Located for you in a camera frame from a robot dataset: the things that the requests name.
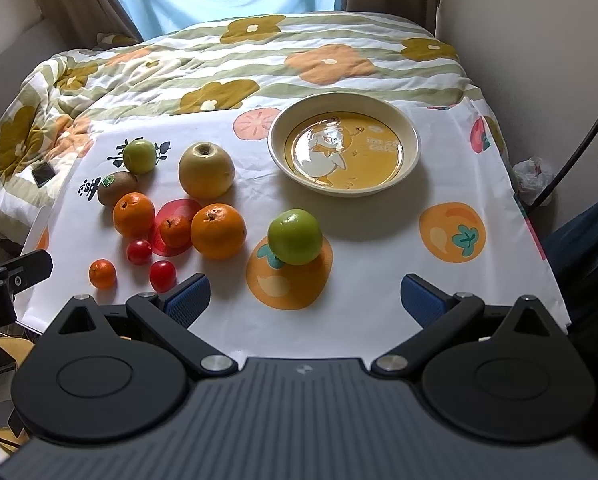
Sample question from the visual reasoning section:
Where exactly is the brown kiwi with sticker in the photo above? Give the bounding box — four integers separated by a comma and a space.
97, 171, 138, 207

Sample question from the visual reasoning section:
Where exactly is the small tangerine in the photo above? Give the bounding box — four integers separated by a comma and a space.
159, 216, 192, 250

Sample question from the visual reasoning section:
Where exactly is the white plastic bag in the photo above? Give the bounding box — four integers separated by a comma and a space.
513, 157, 555, 206

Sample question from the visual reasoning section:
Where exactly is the large orange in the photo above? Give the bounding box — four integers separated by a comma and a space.
191, 204, 247, 260

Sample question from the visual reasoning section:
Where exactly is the floral striped duvet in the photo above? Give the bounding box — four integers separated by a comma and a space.
0, 12, 504, 244

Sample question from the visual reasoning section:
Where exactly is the brown left curtain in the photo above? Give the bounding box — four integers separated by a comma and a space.
36, 0, 142, 48

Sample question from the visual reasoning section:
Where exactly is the small mandarin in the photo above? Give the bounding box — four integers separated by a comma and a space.
88, 259, 116, 289

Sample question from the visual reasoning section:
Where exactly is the yellow pear apple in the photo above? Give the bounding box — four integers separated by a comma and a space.
179, 142, 235, 200

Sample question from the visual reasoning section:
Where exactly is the red cherry tomato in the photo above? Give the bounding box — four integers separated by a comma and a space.
125, 240, 153, 266
148, 260, 177, 292

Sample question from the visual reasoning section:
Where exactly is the small green apple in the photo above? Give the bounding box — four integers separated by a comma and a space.
122, 139, 157, 176

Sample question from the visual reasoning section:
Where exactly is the white fruit print cloth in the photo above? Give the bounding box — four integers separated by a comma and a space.
16, 100, 569, 361

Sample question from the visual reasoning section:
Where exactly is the black smartphone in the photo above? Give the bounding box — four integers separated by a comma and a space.
32, 162, 56, 188

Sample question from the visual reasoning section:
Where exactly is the large green apple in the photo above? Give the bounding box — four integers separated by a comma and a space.
267, 209, 323, 266

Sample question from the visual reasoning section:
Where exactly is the cream yellow cartoon bowl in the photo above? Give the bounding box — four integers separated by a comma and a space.
267, 92, 421, 197

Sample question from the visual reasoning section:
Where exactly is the black cable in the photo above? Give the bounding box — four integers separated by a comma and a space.
528, 79, 598, 210

